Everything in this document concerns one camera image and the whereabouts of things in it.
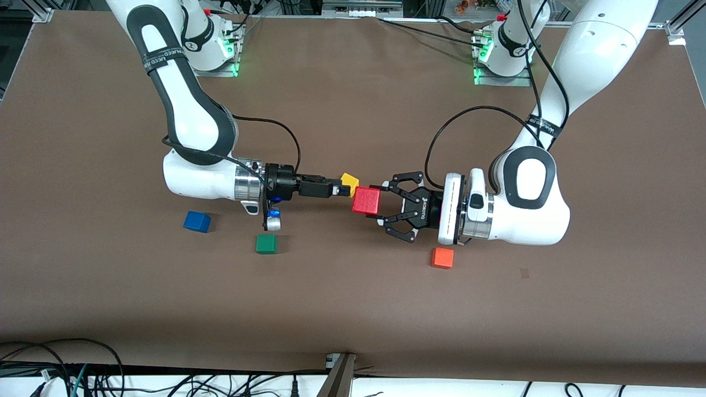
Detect red wooden block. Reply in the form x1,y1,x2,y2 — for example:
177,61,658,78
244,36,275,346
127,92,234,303
352,186,382,216

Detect blue wooden block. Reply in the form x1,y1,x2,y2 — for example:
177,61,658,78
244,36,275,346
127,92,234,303
183,211,212,233

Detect brown table cover sheet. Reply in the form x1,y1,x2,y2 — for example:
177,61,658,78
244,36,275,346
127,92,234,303
0,11,706,387

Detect silver power strip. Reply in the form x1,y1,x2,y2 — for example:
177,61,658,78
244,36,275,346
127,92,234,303
323,0,403,17

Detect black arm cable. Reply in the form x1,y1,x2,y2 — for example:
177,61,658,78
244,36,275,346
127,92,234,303
424,0,570,185
163,113,302,185

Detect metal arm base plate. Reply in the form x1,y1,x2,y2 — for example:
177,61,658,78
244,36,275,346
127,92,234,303
190,22,243,78
473,30,533,88

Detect black base cable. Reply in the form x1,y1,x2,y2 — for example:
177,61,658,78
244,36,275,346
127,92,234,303
436,15,486,35
378,18,480,45

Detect metal mounting post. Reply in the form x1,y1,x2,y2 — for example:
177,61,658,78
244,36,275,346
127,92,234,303
317,353,356,397

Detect black looped cable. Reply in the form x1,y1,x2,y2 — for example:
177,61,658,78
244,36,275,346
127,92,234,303
0,338,125,397

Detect teal cable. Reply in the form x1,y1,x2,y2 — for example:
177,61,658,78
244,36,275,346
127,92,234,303
71,364,89,397

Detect aluminium frame profile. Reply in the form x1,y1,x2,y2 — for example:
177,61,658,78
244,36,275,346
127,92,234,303
670,0,706,34

